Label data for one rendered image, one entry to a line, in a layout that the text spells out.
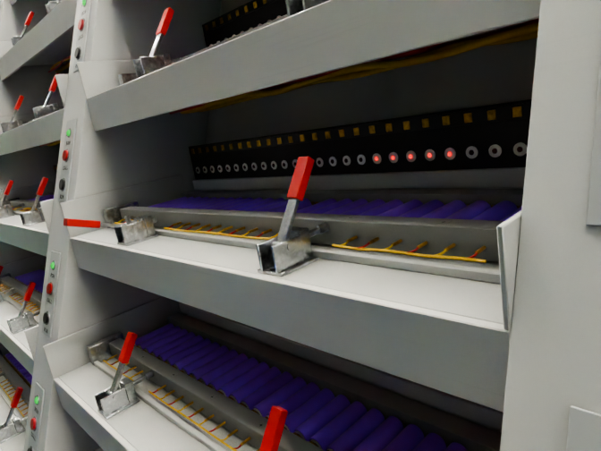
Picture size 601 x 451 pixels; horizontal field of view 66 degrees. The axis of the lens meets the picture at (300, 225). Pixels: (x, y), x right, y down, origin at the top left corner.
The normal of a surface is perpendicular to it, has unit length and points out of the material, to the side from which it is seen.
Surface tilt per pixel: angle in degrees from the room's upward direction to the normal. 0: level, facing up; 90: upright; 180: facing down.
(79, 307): 90
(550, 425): 90
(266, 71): 111
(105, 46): 90
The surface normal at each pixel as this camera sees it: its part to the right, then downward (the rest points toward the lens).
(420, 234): -0.69, 0.28
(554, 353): -0.72, -0.10
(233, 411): -0.16, -0.96
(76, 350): 0.69, 0.05
